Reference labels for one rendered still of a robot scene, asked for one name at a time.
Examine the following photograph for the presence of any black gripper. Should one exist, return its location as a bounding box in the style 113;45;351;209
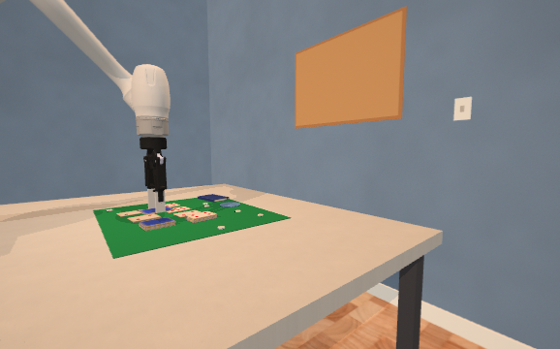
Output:
140;137;167;213

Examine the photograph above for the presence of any blue-grey round disc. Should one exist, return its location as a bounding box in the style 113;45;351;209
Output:
220;202;240;207

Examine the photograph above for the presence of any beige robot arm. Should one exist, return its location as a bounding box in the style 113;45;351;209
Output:
29;0;171;138

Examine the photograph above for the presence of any green felt playing mat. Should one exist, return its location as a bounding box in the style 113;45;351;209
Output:
93;198;292;259

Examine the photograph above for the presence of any beige card with black dots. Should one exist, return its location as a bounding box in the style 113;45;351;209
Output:
116;210;141;217

